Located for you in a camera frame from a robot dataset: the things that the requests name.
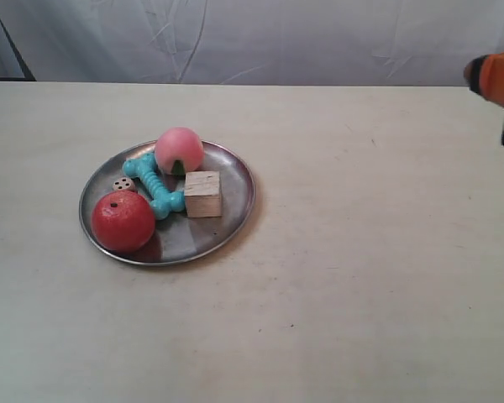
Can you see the red toy apple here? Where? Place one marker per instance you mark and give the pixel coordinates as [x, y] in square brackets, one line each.
[122, 221]

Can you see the pink toy peach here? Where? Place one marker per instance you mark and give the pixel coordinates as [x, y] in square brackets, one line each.
[178, 150]

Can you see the teal toy bone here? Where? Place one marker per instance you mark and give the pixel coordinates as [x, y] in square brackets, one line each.
[163, 201]

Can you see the small wooden die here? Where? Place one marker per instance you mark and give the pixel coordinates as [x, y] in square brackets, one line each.
[124, 184]

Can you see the white backdrop cloth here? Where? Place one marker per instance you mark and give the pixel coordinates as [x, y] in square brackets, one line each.
[290, 43]

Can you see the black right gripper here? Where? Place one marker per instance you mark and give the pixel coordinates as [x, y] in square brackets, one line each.
[484, 76]

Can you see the round metal plate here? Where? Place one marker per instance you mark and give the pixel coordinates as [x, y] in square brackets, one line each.
[178, 239]

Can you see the wooden cube block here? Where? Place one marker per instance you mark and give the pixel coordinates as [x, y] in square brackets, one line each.
[203, 195]

